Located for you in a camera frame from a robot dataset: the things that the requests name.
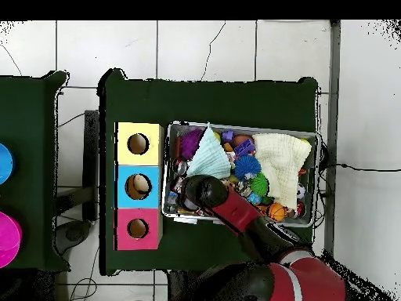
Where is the orange toy basketball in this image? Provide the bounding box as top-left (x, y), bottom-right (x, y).
top-left (266, 202), bottom-right (287, 223)

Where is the blue round disc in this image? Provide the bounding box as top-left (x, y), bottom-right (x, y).
top-left (0, 143), bottom-right (15, 185)

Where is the blue rubber koosh ball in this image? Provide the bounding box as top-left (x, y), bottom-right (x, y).
top-left (233, 154), bottom-right (262, 181)

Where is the black cable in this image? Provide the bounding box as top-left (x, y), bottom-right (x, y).
top-left (322, 162), bottom-right (401, 172)

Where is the dark green table cloth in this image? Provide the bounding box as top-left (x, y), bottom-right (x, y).
top-left (0, 71), bottom-right (70, 272)
top-left (98, 68), bottom-right (320, 277)

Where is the magenta round disc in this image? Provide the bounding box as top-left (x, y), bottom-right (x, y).
top-left (0, 211), bottom-right (23, 269)

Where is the green rubber koosh ball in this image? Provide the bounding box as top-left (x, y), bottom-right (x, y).
top-left (248, 172), bottom-right (270, 197)

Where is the clear mesh bin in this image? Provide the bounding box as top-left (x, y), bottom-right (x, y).
top-left (162, 121), bottom-right (322, 228)

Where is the purple plastic building block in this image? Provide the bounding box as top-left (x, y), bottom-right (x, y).
top-left (233, 137), bottom-right (256, 158)

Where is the wooden box with three holes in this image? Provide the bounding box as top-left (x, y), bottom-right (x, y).
top-left (114, 121), bottom-right (164, 251)

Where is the purple spiky ball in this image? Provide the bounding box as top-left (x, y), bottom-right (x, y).
top-left (180, 129), bottom-right (204, 159)

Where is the mint green waffle cloth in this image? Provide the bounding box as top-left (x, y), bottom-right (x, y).
top-left (186, 124), bottom-right (233, 180)

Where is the cream waffle cloth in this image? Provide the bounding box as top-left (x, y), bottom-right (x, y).
top-left (251, 132), bottom-right (312, 210)

